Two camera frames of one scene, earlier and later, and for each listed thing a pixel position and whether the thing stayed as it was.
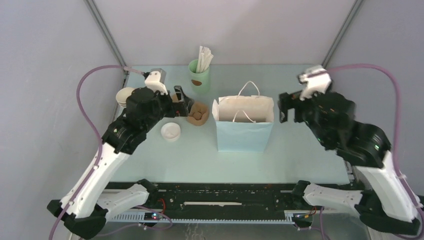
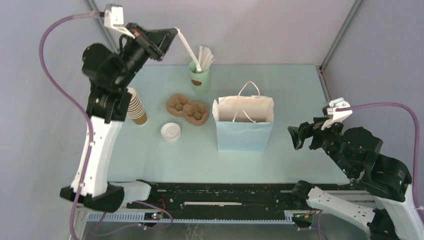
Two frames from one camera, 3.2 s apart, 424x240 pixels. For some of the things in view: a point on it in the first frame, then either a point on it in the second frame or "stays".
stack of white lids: x=170 y=131 stays
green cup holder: x=199 y=82 stays
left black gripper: x=181 y=108 -> x=155 y=42
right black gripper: x=286 y=100 -> x=297 y=134
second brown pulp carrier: x=198 y=114 stays
